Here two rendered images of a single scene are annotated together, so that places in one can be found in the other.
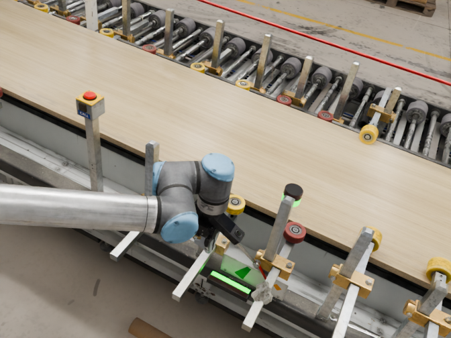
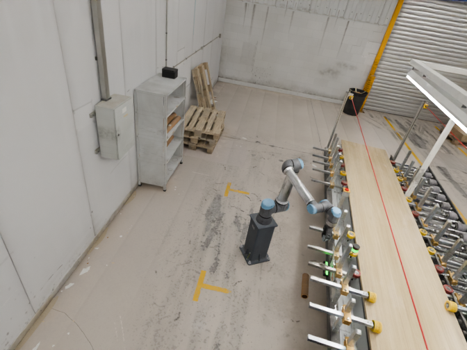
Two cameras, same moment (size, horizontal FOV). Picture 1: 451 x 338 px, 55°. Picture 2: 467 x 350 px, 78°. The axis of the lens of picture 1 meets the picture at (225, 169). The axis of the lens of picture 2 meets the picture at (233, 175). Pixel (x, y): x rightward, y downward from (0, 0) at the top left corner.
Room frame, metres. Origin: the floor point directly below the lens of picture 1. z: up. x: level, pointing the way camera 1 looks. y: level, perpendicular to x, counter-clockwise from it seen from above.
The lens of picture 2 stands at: (-0.44, -1.78, 2.86)
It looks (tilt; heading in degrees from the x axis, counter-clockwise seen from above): 34 degrees down; 79
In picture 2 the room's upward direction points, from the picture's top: 10 degrees clockwise
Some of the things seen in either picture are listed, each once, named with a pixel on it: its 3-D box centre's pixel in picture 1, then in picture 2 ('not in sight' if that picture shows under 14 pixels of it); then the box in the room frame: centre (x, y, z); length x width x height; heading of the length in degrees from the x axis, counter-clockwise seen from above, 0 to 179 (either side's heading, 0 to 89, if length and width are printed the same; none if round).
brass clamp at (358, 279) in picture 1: (350, 279); (344, 286); (0.88, -0.46, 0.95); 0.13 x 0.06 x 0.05; 70
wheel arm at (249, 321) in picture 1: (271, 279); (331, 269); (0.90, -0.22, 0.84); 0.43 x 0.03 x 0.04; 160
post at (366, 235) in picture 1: (343, 277); (343, 285); (0.89, -0.44, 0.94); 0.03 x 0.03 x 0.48; 70
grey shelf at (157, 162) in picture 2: not in sight; (162, 132); (-0.87, 2.35, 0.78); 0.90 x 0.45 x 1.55; 76
